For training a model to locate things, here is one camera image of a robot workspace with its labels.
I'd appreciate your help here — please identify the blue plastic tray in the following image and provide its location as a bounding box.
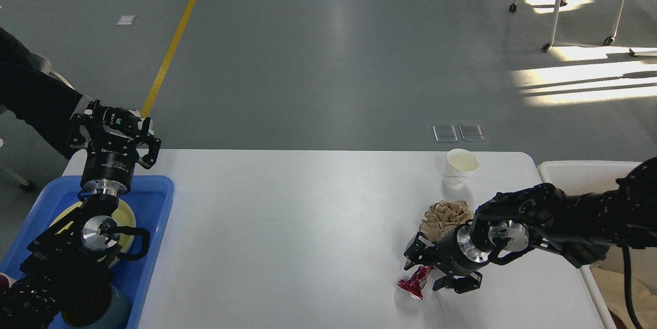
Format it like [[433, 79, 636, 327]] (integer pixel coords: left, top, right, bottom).
[[1, 176, 175, 328]]

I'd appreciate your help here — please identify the brown paper bag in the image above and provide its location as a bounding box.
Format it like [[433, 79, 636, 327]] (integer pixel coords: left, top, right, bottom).
[[591, 266, 656, 328]]

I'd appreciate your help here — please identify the small white cup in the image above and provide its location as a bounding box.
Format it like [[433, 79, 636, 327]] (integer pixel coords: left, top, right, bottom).
[[442, 148, 480, 189]]

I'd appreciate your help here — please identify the white plastic bin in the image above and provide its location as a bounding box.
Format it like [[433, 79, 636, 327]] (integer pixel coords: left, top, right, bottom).
[[537, 160, 656, 328]]

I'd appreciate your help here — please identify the brown paper ball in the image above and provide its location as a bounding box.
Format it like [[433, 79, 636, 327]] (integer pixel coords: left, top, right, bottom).
[[418, 200, 474, 243]]

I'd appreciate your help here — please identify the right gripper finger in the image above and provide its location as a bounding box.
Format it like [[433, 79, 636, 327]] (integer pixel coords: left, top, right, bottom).
[[403, 231, 439, 270], [432, 272, 483, 294]]

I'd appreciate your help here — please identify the red snack wrapper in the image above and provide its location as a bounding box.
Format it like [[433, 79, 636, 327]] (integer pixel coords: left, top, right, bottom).
[[397, 265, 435, 300]]

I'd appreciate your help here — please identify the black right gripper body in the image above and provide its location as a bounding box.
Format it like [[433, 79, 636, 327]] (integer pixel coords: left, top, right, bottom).
[[431, 224, 493, 277]]

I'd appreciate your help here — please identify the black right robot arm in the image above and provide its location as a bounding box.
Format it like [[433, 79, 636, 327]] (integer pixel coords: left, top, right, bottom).
[[398, 158, 655, 328]]

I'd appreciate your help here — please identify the teal mug yellow inside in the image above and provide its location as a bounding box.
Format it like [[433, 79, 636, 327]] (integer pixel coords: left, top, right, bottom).
[[61, 284, 133, 328]]

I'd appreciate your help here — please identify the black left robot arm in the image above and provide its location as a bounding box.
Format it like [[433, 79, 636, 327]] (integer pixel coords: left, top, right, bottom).
[[2, 100, 161, 328]]

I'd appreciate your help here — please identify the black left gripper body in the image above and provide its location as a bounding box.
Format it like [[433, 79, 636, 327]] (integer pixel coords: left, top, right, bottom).
[[81, 137, 139, 196]]

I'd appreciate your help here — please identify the seated person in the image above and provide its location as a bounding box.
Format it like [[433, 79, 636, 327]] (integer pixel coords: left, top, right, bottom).
[[0, 26, 142, 160]]

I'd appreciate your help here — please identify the pink cup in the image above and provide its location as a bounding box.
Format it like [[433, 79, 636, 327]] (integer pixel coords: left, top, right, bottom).
[[0, 272, 16, 294]]

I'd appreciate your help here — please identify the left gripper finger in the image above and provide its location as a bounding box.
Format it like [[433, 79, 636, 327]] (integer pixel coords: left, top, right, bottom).
[[131, 117, 162, 170], [66, 101, 111, 150]]

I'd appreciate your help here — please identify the yellow plastic plate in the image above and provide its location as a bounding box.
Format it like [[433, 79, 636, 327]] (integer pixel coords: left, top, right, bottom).
[[49, 200, 137, 268]]

